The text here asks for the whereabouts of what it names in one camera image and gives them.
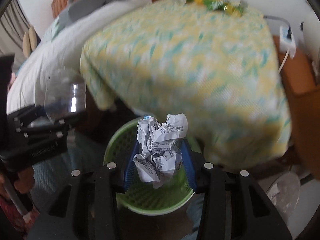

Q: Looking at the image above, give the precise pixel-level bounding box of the white paper receipt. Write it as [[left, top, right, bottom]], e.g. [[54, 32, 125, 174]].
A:
[[133, 113, 188, 189]]

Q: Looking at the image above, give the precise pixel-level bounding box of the clear plastic bottle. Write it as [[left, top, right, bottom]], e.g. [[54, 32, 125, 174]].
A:
[[44, 68, 86, 122]]

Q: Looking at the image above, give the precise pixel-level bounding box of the yellow candy wrapper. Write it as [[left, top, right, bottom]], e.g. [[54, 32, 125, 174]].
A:
[[223, 4, 244, 17]]

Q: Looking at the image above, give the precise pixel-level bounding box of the green chip bag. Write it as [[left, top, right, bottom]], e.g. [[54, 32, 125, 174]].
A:
[[202, 0, 229, 11]]

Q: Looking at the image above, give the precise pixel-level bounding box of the green plastic mesh trash basket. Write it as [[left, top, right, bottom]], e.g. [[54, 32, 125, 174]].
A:
[[104, 118, 194, 216]]

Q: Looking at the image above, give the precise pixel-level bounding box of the clear plastic bag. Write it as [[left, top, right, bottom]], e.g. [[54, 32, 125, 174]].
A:
[[266, 172, 300, 223]]

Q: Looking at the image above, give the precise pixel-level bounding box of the yellow floral bed sheet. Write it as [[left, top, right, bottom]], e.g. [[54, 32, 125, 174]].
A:
[[80, 0, 291, 168]]

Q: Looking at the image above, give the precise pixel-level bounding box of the orange wooden nightstand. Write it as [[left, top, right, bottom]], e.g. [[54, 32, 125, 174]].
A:
[[280, 48, 319, 180]]

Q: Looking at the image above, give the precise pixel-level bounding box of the grey fabric device bag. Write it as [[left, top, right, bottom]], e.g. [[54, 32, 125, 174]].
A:
[[58, 0, 113, 27]]

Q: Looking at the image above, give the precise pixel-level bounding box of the white power strip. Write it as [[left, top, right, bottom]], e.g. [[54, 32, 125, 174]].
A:
[[279, 26, 297, 59]]

